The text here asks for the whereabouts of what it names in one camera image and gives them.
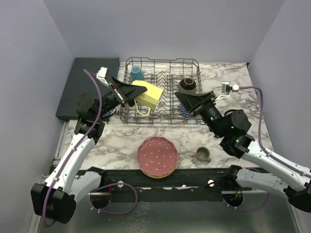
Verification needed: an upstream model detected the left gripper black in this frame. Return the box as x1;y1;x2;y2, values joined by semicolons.
95;76;147;120

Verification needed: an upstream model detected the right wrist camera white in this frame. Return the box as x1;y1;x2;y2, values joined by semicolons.
216;82;240;100

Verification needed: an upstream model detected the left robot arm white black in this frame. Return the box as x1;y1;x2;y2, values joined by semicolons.
31;78;147;227

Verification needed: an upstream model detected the grey wire dish rack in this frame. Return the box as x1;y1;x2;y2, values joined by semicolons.
119;56;204;125

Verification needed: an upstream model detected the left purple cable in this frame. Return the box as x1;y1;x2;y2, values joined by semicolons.
41;69;138;228

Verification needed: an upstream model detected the blue mug white inside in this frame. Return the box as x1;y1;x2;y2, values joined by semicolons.
130;66;144;82

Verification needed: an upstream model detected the red and blue patterned bowl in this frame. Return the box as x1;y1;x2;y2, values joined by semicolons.
178;104;195;118

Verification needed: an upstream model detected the dark grey flat box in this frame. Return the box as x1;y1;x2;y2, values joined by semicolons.
55;57;120;120

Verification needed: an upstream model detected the cream mug yellow handle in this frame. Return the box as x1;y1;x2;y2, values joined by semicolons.
132;80;164;117

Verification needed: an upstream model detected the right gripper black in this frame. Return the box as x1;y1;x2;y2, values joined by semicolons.
175;91;226;138

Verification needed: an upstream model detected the purple cable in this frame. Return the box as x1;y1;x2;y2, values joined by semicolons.
41;69;138;228
223;86;311;212

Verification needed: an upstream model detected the dark patterned bowl cream inside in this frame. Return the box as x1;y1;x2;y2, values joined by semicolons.
178;78;196;94

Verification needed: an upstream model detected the small grey-brown cup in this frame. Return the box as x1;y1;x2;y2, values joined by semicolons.
195;147;212;163

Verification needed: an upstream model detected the pink polka dot plate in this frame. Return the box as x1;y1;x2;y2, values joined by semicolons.
137;136;179;176

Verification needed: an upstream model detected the yellow plate under pink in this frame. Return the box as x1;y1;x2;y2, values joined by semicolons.
141;165;177;179

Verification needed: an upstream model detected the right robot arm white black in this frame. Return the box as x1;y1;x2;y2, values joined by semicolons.
175;91;311;213

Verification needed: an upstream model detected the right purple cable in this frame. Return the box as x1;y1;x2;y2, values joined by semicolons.
223;86;311;212

